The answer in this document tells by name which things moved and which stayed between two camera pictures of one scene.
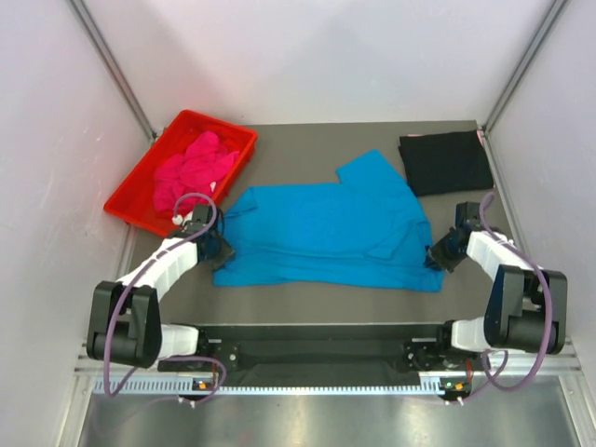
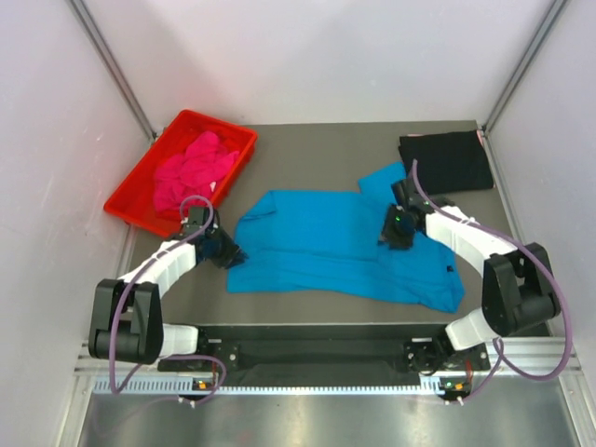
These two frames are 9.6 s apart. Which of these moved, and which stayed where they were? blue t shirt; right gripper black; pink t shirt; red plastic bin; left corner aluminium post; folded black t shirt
Moved: blue t shirt; right gripper black
Stayed: folded black t shirt; left corner aluminium post; pink t shirt; red plastic bin
